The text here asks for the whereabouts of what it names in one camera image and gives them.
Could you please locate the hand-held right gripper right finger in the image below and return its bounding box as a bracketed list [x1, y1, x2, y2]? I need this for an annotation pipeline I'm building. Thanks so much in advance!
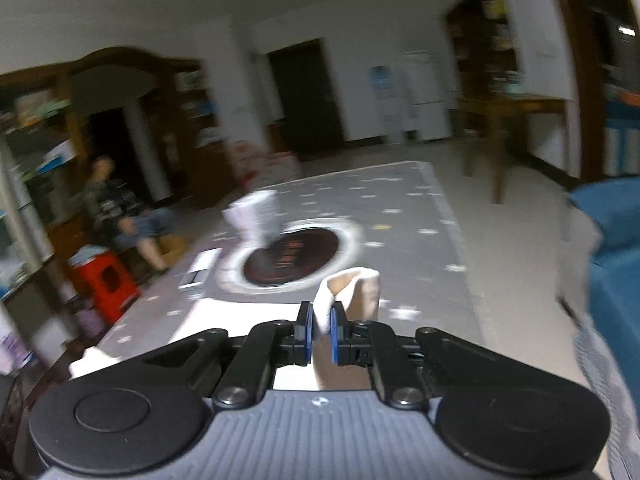
[330, 301, 501, 408]

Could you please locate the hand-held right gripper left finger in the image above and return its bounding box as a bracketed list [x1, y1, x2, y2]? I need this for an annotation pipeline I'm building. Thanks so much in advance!
[147, 301, 315, 408]

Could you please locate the cream knit garment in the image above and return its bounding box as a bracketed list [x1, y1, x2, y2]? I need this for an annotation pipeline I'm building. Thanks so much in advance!
[67, 267, 382, 392]

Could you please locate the round black induction cooktop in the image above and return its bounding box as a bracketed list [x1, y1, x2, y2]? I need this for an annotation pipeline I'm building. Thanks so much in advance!
[217, 217, 366, 297]

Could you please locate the white remote control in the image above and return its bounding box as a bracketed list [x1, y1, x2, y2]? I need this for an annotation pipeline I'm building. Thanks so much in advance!
[177, 247, 223, 293]

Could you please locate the white pink tissue pack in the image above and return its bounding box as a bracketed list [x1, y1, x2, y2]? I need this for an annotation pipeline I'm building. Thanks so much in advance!
[222, 190, 281, 251]

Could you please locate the grey star-print tablecloth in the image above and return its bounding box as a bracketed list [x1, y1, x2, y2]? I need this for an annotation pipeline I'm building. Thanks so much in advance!
[65, 160, 486, 391]

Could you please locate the cardboard box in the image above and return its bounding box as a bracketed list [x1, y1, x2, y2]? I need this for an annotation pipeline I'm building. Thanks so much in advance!
[157, 235, 191, 266]

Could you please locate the polka-dot play tent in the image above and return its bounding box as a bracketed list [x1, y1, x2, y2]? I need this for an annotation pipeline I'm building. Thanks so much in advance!
[227, 137, 301, 191]

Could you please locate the red plastic stool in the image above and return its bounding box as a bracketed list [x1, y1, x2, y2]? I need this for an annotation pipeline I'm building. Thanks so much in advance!
[70, 252, 142, 326]

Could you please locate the tall wooden shelf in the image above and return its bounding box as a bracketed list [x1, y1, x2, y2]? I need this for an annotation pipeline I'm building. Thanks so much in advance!
[172, 60, 236, 206]

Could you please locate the dark wooden door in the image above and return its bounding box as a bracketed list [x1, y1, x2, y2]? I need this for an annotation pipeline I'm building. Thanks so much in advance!
[267, 39, 347, 152]

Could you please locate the water dispenser with blue bottle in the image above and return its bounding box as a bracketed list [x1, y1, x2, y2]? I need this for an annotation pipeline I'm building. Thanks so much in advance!
[370, 65, 408, 143]

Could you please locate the white fridge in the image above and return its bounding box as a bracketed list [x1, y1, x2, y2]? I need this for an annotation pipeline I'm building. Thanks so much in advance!
[402, 50, 453, 142]

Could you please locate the grey knit cloth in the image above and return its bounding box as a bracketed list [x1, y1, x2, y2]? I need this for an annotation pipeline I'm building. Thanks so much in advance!
[572, 310, 640, 480]

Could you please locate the dark wooden side table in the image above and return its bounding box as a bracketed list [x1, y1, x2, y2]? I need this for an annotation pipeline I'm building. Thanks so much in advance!
[457, 92, 571, 206]

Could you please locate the blue sofa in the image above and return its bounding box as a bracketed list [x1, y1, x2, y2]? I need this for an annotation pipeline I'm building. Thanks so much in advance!
[567, 174, 640, 331]

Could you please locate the wooden display cabinet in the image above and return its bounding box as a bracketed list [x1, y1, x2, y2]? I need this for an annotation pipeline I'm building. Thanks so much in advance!
[0, 72, 88, 311]

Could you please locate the wooden partition shelf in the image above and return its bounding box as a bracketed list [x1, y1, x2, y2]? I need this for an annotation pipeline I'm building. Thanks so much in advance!
[442, 0, 526, 98]

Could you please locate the dark wooden door frame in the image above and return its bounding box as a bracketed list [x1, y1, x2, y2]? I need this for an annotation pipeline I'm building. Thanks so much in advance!
[545, 0, 601, 181]

